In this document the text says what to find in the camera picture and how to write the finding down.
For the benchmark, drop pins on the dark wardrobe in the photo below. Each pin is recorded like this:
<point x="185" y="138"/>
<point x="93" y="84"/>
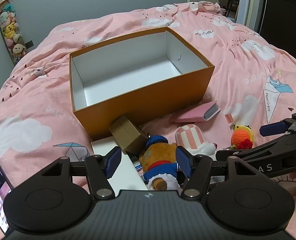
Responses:
<point x="282" y="17"/>

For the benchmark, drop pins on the yellow toy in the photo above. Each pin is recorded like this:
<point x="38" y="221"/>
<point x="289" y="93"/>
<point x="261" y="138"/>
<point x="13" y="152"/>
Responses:
<point x="249" y="131"/>

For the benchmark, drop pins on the pink wallet case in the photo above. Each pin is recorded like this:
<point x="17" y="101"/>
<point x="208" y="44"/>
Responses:
<point x="190" y="115"/>

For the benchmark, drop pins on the pink striped white plush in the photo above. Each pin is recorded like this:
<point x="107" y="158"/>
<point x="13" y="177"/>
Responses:
<point x="190" y="136"/>

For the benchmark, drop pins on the brown bear plush sailor outfit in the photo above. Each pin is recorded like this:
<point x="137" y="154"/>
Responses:
<point x="158" y="155"/>

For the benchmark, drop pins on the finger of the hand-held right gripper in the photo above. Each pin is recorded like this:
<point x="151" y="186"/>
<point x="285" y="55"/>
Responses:
<point x="230" y="153"/>
<point x="272" y="128"/>

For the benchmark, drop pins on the small gold box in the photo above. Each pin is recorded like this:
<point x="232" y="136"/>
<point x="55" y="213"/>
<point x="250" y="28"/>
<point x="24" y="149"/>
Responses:
<point x="128" y="135"/>

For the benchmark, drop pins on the dark wooden chair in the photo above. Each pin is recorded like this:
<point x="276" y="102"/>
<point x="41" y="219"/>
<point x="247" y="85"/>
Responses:
<point x="231" y="5"/>

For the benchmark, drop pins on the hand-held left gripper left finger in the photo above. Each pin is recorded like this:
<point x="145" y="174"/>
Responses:
<point x="113" y="161"/>

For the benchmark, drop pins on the clear tube of plush toys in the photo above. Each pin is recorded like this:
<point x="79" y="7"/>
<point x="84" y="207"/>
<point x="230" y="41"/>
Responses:
<point x="9" y="30"/>

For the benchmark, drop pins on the orange cardboard box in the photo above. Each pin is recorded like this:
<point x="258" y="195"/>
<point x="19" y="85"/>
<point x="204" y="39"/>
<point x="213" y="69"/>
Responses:
<point x="138" y="100"/>

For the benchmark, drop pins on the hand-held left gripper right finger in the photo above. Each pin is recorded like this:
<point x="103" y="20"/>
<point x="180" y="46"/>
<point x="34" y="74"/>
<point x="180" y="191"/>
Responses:
<point x="184" y="160"/>

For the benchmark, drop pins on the white box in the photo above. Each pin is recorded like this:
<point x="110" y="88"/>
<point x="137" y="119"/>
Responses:
<point x="126" y="172"/>

